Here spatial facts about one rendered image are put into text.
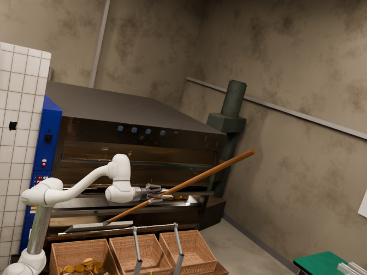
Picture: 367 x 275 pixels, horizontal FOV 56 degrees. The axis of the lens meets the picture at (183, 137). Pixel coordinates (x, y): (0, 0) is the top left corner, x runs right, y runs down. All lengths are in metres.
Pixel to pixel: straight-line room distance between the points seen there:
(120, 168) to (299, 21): 4.94
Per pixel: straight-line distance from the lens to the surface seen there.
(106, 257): 3.82
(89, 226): 3.10
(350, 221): 5.60
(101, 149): 3.37
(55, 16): 6.92
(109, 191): 2.07
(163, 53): 7.87
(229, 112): 6.00
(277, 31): 6.69
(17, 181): 3.28
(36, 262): 2.72
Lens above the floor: 2.81
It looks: 12 degrees down
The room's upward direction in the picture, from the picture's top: 15 degrees clockwise
